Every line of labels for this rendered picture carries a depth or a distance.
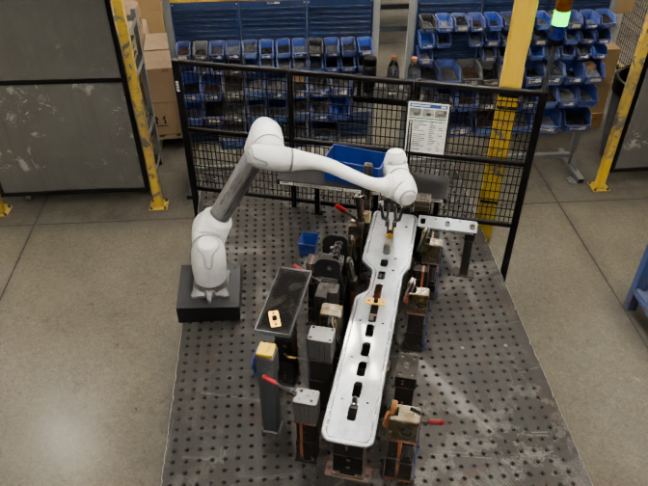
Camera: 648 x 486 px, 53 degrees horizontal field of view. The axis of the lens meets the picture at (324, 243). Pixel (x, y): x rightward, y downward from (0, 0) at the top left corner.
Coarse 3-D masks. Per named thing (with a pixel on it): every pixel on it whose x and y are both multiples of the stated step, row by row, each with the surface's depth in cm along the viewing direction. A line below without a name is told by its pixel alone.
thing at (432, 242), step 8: (432, 240) 303; (440, 240) 303; (424, 248) 302; (432, 248) 302; (440, 248) 301; (424, 256) 306; (432, 256) 305; (440, 256) 304; (424, 264) 309; (432, 264) 307; (440, 264) 309; (432, 272) 312; (432, 280) 315; (432, 288) 317; (432, 296) 320
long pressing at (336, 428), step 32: (384, 224) 320; (416, 224) 321; (384, 256) 300; (384, 288) 283; (352, 320) 268; (384, 320) 268; (352, 352) 255; (384, 352) 255; (352, 384) 242; (384, 384) 244
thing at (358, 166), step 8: (336, 144) 349; (328, 152) 343; (336, 152) 352; (344, 152) 350; (352, 152) 349; (360, 152) 347; (368, 152) 345; (376, 152) 344; (384, 152) 342; (336, 160) 336; (344, 160) 353; (352, 160) 352; (360, 160) 350; (368, 160) 348; (376, 160) 347; (352, 168) 336; (360, 168) 334; (376, 168) 330; (328, 176) 344; (336, 176) 342; (376, 176) 334; (352, 184) 342
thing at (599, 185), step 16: (640, 48) 449; (640, 64) 456; (640, 80) 467; (624, 96) 474; (640, 96) 476; (624, 112) 480; (640, 112) 485; (624, 128) 491; (640, 128) 494; (608, 144) 500; (624, 144) 501; (640, 144) 503; (608, 160) 506; (624, 160) 511; (640, 160) 512
